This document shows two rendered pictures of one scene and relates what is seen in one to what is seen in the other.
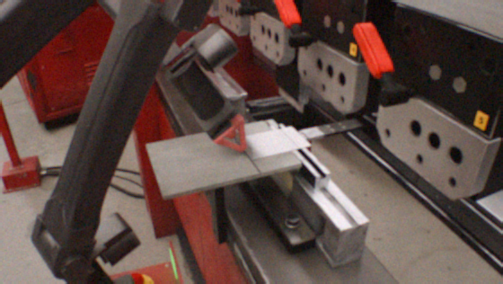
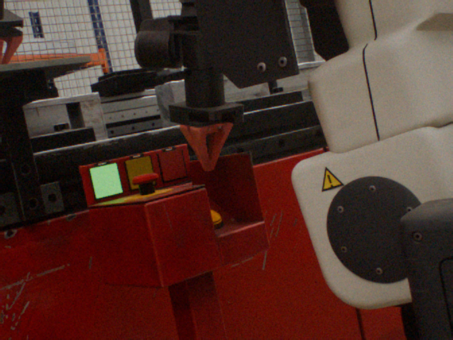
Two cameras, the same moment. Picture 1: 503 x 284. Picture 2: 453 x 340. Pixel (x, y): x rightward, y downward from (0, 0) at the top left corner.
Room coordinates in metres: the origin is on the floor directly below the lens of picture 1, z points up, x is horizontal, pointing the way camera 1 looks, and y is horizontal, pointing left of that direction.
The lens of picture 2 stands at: (0.71, 1.25, 0.85)
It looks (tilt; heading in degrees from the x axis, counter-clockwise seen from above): 3 degrees down; 251
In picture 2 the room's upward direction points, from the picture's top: 12 degrees counter-clockwise
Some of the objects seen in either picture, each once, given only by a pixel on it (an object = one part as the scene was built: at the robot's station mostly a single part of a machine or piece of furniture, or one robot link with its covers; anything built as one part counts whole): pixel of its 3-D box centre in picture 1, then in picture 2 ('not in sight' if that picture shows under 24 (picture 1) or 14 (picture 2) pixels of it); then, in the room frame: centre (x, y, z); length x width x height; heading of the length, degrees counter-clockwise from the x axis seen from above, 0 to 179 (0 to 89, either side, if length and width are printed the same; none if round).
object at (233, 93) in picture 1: (210, 79); not in sight; (1.21, 0.13, 0.92); 0.50 x 0.06 x 0.10; 22
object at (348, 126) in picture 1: (353, 121); not in sight; (0.76, -0.22, 1.01); 0.26 x 0.12 x 0.05; 112
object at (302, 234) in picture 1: (269, 198); (13, 149); (0.65, -0.04, 0.89); 0.30 x 0.05 x 0.03; 22
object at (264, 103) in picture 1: (323, 103); not in sight; (1.27, -0.26, 0.81); 0.64 x 0.08 x 0.14; 112
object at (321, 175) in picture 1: (296, 154); not in sight; (0.67, -0.09, 0.98); 0.20 x 0.03 x 0.03; 22
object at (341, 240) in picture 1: (298, 182); (3, 133); (0.65, -0.10, 0.92); 0.39 x 0.06 x 0.10; 22
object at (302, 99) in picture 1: (291, 80); not in sight; (0.70, -0.08, 1.13); 0.10 x 0.02 x 0.10; 22
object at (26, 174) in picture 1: (3, 123); not in sight; (1.86, 1.45, 0.41); 0.25 x 0.20 x 0.83; 112
